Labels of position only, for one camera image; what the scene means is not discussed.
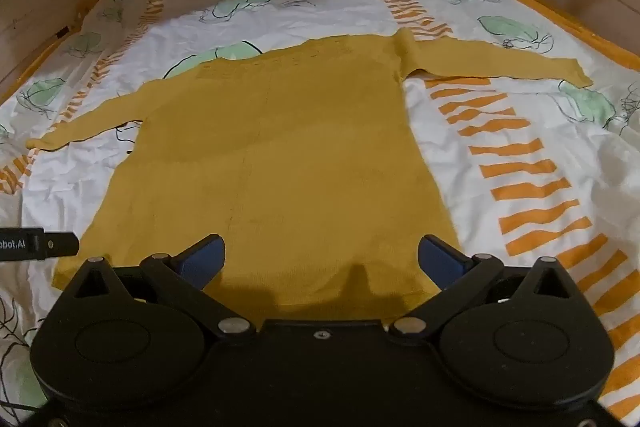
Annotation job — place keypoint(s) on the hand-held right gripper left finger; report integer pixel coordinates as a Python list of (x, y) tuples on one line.
[(202, 259)]

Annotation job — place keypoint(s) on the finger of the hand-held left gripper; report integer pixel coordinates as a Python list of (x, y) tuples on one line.
[(62, 244)]

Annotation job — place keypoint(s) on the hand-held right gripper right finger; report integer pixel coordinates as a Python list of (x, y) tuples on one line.
[(440, 262)]

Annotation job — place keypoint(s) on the yellow knit sweater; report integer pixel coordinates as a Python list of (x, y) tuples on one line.
[(280, 157)]

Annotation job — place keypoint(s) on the white printed bed sheet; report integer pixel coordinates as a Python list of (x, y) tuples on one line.
[(525, 147)]

